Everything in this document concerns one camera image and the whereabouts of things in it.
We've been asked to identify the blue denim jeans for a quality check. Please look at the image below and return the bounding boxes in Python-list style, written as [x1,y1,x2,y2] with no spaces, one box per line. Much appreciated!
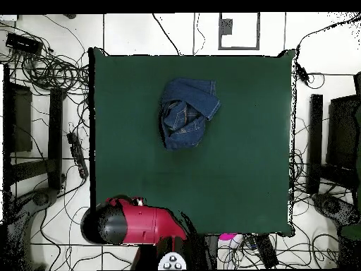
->
[158,78,221,151]

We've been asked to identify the black stand frame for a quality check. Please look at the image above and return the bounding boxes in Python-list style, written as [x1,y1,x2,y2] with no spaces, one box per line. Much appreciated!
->
[2,64,64,198]
[306,93,361,195]

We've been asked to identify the black cable with plug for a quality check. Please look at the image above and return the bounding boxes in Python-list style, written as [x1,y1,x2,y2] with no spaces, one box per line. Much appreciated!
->
[295,15,361,87]

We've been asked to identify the green round object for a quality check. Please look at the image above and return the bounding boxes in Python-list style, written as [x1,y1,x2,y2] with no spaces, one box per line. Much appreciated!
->
[338,224,361,241]

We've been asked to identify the long black cable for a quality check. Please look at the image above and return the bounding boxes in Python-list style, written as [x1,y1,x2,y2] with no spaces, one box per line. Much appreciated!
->
[152,13,182,56]

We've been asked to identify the white plastic object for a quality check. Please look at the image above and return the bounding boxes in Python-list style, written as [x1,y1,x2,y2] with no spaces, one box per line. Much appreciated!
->
[216,234,244,269]

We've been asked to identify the grey square floor frame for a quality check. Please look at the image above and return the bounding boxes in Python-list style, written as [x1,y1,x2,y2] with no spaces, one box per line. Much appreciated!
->
[218,12,261,51]

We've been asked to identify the wide black power strip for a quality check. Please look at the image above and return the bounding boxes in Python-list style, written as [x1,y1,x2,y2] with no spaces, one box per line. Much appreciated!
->
[252,234,280,270]

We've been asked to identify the dark green table cloth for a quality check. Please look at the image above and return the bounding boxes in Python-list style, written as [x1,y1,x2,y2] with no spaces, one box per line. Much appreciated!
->
[88,47,296,237]

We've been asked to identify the dark flat panel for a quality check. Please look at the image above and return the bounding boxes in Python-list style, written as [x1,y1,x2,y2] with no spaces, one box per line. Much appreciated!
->
[326,94,361,170]
[11,84,34,153]

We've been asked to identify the tangled black cables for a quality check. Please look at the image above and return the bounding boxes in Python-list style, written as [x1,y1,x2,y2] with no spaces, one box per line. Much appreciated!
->
[288,115,353,269]
[5,47,90,98]

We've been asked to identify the black electronics box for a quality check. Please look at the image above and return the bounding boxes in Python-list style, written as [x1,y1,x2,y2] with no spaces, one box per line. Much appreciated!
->
[5,32,44,55]

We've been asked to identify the dark grey square plate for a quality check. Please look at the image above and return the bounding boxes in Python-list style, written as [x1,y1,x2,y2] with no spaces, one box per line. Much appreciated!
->
[219,18,234,35]

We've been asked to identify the grey tripod base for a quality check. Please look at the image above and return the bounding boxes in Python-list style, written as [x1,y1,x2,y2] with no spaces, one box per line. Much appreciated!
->
[5,186,61,270]
[311,192,361,229]

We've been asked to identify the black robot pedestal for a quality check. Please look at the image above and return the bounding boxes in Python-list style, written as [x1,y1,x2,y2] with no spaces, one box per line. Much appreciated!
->
[187,233,219,270]

